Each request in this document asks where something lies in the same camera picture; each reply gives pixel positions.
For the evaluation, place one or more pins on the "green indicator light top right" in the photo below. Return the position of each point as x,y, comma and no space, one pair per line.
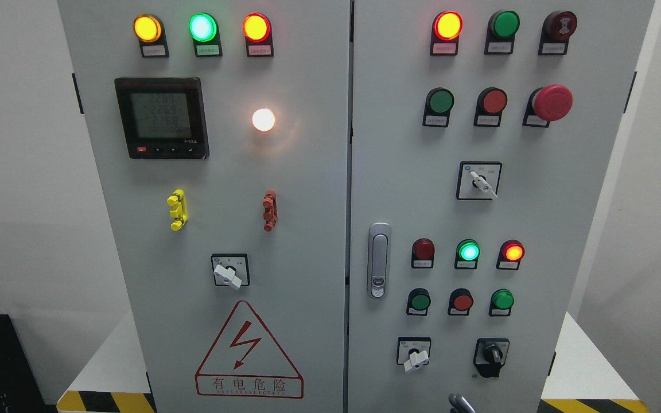
501,32

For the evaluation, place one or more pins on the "red push button upper row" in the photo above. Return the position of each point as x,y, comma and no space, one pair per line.
489,108

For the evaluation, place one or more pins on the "white selector switch upper right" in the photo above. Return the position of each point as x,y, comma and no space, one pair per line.
478,180

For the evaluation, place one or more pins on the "red test terminal block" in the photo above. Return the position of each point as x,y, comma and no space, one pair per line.
270,214

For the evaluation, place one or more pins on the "green indicator light top left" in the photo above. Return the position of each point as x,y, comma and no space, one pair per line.
205,35

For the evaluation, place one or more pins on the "red lit indicator lower right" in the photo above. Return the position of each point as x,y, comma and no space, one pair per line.
510,255

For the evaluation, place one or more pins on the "red indicator light lower left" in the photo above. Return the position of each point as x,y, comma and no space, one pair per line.
422,253

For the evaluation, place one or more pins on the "white selector switch lower right door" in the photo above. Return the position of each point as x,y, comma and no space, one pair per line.
413,352

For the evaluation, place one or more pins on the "black rotary selector switch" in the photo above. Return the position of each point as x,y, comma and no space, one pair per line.
490,356

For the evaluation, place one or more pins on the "dark red buzzer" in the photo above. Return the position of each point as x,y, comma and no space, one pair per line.
555,33

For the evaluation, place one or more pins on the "grey electrical control cabinet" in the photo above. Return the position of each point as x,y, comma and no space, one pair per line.
347,84

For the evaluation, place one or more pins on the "red electric hazard warning sticker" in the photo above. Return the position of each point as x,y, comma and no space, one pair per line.
245,360

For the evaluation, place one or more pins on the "green indicator light lower middle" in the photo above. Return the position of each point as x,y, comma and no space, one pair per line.
467,255

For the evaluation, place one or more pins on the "red-orange indicator light left door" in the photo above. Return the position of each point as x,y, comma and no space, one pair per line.
257,29

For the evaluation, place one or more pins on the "red emergency stop mushroom button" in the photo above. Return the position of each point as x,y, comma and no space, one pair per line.
546,104

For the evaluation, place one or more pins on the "green push button lower right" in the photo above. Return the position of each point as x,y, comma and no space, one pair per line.
501,303

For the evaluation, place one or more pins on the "green indicator light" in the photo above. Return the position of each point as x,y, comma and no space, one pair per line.
501,32
205,35
467,255

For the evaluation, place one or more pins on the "black digital power meter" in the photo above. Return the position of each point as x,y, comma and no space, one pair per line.
163,117

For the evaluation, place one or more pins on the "red lit indicator right door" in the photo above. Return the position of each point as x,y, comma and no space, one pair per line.
445,33

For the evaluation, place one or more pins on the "white platform with hazard stripes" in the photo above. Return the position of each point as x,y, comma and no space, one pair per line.
581,379

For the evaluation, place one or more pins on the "yellow test terminal block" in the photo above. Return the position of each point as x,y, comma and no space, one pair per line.
176,202

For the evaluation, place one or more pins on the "green push button lower left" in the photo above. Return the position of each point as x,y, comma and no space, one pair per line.
418,302

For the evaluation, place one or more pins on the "silver door lock handle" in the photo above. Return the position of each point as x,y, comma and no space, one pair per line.
377,271

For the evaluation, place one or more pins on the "green push button upper row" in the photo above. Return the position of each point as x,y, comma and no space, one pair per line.
438,106

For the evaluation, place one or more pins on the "red push button lower middle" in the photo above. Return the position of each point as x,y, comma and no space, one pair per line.
460,302

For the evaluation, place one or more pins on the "white selector switch left door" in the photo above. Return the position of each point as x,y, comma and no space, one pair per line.
230,270

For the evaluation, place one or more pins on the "white glowing indicator light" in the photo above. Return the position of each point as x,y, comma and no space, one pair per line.
263,119

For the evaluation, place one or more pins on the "silver robotic hand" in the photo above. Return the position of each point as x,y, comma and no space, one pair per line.
459,404

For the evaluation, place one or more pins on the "yellow indicator light top left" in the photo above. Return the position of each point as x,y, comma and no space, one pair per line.
149,31

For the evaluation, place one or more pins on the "white selector switch door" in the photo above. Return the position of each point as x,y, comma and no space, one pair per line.
230,270
413,352

